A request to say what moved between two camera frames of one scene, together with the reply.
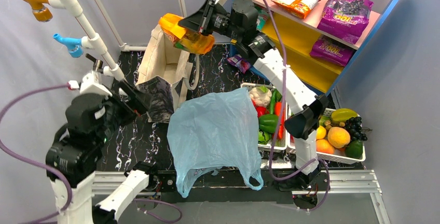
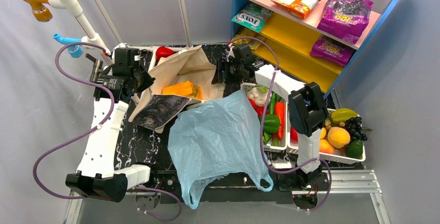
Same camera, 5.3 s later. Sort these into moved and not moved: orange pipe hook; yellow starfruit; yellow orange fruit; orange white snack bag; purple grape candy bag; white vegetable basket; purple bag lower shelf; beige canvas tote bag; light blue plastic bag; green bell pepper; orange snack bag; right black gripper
Moved: orange snack bag; beige canvas tote bag; light blue plastic bag; right black gripper
Not moved: white vegetable basket; yellow starfruit; orange pipe hook; orange white snack bag; purple bag lower shelf; green bell pepper; yellow orange fruit; purple grape candy bag
